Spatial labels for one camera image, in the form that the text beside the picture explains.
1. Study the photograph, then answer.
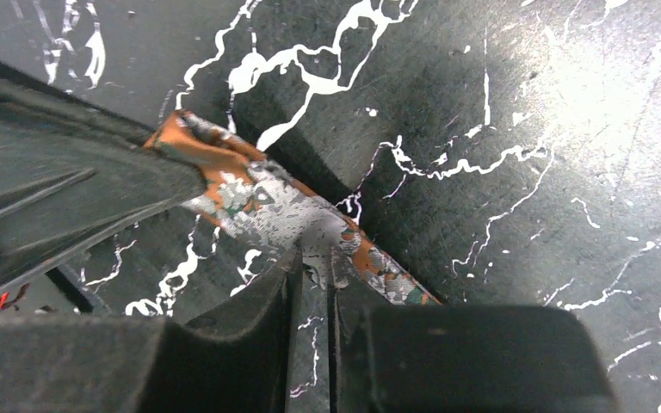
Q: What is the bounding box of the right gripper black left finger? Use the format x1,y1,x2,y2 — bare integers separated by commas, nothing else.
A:
0,249,302,412

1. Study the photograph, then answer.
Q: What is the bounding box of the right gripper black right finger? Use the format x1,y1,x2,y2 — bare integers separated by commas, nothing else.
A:
328,269,617,412

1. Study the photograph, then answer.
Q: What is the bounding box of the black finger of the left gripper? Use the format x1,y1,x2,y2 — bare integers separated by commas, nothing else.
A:
0,78,204,294

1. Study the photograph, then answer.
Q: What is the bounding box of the orange grey patterned tie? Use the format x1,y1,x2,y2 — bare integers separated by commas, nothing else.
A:
144,109,440,305

